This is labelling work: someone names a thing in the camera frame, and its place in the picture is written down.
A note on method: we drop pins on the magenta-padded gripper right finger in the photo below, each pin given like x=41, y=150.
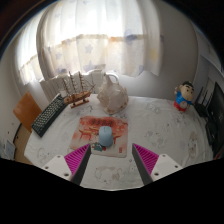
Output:
x=146, y=160

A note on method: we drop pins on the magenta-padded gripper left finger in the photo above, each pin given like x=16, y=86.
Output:
x=76, y=159

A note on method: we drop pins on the light blue computer mouse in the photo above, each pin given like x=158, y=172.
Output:
x=106, y=136

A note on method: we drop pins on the red printed mouse pad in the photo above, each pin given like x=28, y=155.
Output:
x=86, y=131

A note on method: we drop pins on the white printed tablecloth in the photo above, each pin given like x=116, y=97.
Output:
x=156, y=126

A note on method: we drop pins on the black keyboard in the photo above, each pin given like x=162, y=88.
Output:
x=49, y=115

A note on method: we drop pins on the wooden model sailing ship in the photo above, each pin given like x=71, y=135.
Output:
x=79, y=96

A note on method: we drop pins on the brown wooden chair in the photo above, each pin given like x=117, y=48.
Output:
x=26, y=110

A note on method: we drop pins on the black desk device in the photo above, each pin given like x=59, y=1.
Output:
x=211, y=131

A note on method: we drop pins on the large white conch shell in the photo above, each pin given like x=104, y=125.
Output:
x=112, y=96

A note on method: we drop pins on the cartoon boy figure clock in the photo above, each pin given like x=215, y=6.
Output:
x=183, y=96

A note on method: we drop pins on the black monitor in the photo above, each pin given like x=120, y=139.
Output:
x=218, y=106

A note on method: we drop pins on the white star-print curtain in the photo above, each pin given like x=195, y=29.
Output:
x=100, y=36

